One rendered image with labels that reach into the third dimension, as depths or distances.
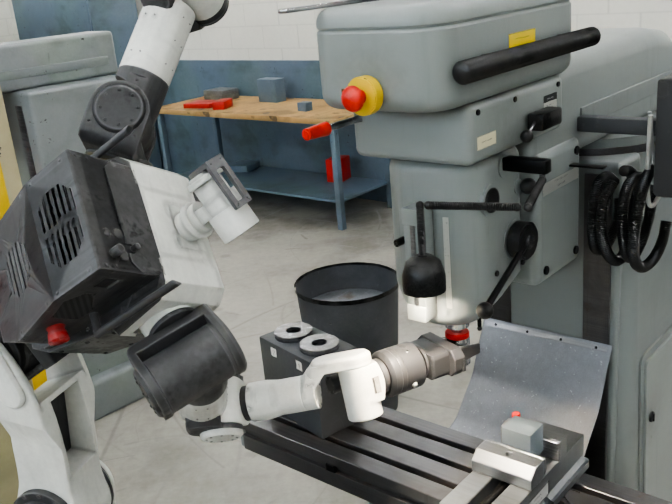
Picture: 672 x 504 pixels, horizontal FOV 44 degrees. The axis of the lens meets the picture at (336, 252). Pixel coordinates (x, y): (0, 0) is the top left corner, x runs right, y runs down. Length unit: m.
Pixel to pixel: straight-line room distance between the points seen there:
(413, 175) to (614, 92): 0.57
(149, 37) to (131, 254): 0.42
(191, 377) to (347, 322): 2.30
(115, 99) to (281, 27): 6.20
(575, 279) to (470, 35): 0.77
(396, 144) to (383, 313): 2.19
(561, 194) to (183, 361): 0.80
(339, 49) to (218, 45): 6.88
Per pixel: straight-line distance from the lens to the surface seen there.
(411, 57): 1.24
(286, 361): 1.88
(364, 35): 1.29
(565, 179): 1.64
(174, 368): 1.23
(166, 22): 1.48
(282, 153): 7.80
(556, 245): 1.65
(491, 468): 1.60
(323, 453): 1.84
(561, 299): 1.92
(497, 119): 1.39
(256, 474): 3.54
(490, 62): 1.27
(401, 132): 1.39
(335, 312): 3.48
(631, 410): 2.01
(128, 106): 1.38
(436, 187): 1.42
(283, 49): 7.57
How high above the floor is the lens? 1.95
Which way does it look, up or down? 19 degrees down
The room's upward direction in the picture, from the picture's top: 5 degrees counter-clockwise
